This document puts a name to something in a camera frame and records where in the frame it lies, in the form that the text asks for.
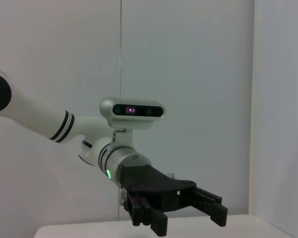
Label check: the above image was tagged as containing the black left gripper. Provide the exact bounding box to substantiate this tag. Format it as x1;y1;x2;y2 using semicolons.
118;164;228;237

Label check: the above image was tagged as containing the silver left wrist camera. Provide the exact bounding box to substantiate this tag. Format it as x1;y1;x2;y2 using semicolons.
100;96;166;131

